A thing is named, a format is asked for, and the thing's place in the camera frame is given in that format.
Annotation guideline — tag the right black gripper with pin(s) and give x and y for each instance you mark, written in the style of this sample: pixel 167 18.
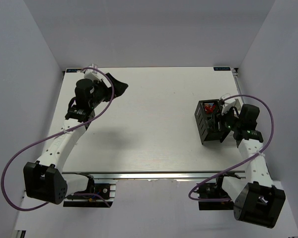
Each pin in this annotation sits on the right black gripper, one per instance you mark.
pixel 222 127

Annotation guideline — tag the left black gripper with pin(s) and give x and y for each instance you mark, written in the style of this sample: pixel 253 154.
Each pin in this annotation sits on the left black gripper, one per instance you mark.
pixel 119 87

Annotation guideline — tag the left blue corner sticker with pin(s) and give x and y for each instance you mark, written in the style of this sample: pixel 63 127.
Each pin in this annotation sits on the left blue corner sticker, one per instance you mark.
pixel 73 70

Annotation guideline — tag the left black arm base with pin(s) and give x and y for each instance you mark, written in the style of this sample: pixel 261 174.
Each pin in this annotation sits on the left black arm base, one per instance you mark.
pixel 96 192

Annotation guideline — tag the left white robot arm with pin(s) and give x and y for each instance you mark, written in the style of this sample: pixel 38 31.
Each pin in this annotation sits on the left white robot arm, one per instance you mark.
pixel 43 178

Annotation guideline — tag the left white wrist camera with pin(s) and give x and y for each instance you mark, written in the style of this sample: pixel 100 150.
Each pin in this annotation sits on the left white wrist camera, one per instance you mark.
pixel 93 73

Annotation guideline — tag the blue corner sticker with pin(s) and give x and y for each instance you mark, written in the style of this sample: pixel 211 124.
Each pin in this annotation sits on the blue corner sticker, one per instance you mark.
pixel 219 68
pixel 73 70

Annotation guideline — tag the white slotted organizer box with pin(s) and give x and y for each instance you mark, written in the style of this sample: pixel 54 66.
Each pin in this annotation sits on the white slotted organizer box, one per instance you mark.
pixel 238 104

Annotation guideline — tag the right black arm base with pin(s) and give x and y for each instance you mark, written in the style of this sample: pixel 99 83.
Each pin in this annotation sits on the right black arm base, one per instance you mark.
pixel 213 190

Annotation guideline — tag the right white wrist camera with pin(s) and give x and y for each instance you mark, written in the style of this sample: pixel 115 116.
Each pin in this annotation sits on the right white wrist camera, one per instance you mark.
pixel 226 103

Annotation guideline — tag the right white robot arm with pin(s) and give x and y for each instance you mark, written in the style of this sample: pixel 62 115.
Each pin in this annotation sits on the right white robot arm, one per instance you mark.
pixel 256 199

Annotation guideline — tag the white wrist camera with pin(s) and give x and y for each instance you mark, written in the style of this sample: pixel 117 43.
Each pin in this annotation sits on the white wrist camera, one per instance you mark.
pixel 226 103
pixel 93 73

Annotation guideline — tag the dark red lip gloss tube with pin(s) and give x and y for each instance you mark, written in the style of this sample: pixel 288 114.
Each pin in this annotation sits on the dark red lip gloss tube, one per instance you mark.
pixel 213 108

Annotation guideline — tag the aluminium table rail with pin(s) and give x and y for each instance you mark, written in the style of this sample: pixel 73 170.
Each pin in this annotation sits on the aluminium table rail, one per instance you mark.
pixel 151 175

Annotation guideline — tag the black slotted organizer box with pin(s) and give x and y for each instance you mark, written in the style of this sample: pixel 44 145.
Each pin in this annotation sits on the black slotted organizer box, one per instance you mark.
pixel 205 122

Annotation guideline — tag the right blue corner sticker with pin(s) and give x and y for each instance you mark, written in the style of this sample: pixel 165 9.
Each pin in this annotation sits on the right blue corner sticker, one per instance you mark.
pixel 219 68

